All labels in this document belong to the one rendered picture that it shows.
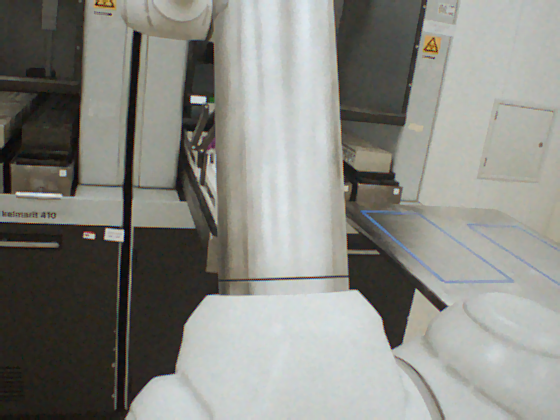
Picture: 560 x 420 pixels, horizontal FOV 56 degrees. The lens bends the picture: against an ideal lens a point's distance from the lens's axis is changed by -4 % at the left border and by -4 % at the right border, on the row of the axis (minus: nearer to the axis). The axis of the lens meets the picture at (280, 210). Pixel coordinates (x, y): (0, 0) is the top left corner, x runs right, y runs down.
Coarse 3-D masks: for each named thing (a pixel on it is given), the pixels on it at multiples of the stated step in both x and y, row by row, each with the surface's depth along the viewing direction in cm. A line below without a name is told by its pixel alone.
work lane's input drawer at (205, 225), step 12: (180, 144) 157; (180, 156) 149; (180, 168) 144; (180, 180) 143; (192, 180) 128; (192, 192) 120; (192, 204) 119; (204, 204) 110; (192, 216) 118; (204, 216) 106; (204, 228) 102; (216, 228) 97; (204, 240) 101; (216, 240) 97; (204, 252) 101; (216, 252) 97; (216, 264) 98
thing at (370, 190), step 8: (344, 168) 158; (352, 176) 152; (376, 176) 149; (360, 184) 146; (368, 184) 147; (376, 184) 148; (384, 184) 148; (392, 184) 149; (352, 192) 149; (360, 192) 147; (368, 192) 147; (376, 192) 148; (384, 192) 148; (392, 192) 149; (400, 192) 150; (360, 200) 147; (368, 200) 148; (376, 200) 149; (384, 200) 149; (392, 200) 150; (400, 200) 151
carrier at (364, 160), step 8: (360, 152) 151; (368, 152) 152; (376, 152) 152; (384, 152) 155; (352, 160) 153; (360, 160) 152; (368, 160) 152; (376, 160) 153; (384, 160) 154; (360, 168) 153; (368, 168) 153; (376, 168) 154; (384, 168) 155
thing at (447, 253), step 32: (352, 224) 113; (384, 224) 111; (416, 224) 114; (448, 224) 117; (480, 224) 121; (512, 224) 124; (384, 256) 99; (416, 256) 96; (448, 256) 99; (480, 256) 101; (512, 256) 103; (544, 256) 106; (416, 288) 88; (448, 288) 85; (480, 288) 86; (512, 288) 88; (544, 288) 90
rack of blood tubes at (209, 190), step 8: (200, 168) 123; (208, 168) 117; (208, 176) 111; (208, 184) 109; (208, 192) 118; (208, 200) 108; (216, 200) 100; (216, 208) 100; (216, 216) 99; (216, 224) 100
